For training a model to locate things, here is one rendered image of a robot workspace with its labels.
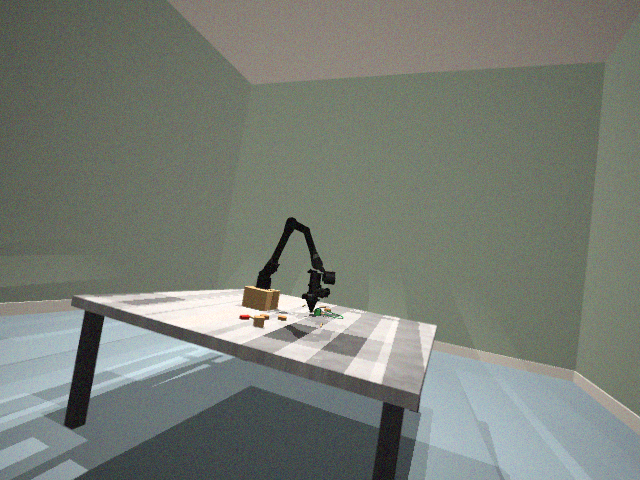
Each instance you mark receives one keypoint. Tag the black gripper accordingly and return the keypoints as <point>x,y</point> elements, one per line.
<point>310,297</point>

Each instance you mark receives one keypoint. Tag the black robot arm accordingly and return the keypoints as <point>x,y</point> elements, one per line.
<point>264,280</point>

